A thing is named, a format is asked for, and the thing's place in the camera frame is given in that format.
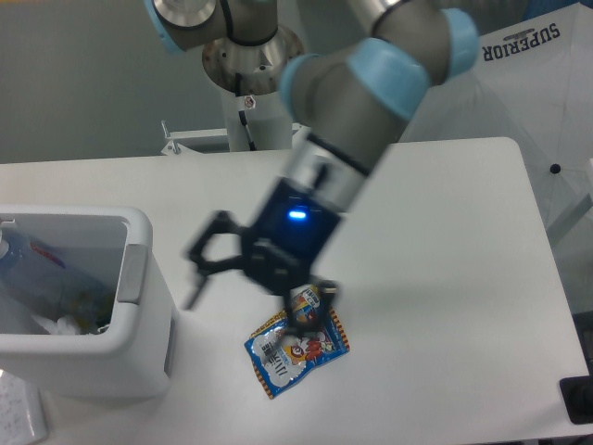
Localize white trash can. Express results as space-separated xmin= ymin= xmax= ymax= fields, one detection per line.
xmin=1 ymin=204 xmax=178 ymax=399

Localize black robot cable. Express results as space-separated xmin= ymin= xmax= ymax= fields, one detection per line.
xmin=233 ymin=72 xmax=258 ymax=152

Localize white paper sheet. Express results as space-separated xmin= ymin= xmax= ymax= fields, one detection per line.
xmin=1 ymin=370 xmax=48 ymax=444

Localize blue snack wrapper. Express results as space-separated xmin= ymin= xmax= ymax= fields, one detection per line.
xmin=244 ymin=308 xmax=350 ymax=400

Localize black device at edge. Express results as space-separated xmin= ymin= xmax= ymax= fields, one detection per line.
xmin=560 ymin=375 xmax=592 ymax=425

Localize white crumpled tissue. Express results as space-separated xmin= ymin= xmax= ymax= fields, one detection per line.
xmin=32 ymin=315 xmax=82 ymax=336

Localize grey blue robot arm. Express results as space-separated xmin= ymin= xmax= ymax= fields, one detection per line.
xmin=188 ymin=1 xmax=479 ymax=337

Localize white metal bracket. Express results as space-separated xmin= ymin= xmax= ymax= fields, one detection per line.
xmin=159 ymin=120 xmax=309 ymax=157

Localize white superior umbrella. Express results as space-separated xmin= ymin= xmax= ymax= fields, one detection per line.
xmin=402 ymin=3 xmax=592 ymax=225

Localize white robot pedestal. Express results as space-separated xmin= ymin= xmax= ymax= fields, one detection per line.
xmin=202 ymin=24 xmax=304 ymax=135

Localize clear plastic bottle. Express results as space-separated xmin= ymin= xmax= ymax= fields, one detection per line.
xmin=1 ymin=229 xmax=113 ymax=331

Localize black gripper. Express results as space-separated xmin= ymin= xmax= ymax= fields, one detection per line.
xmin=183 ymin=178 xmax=341 ymax=344

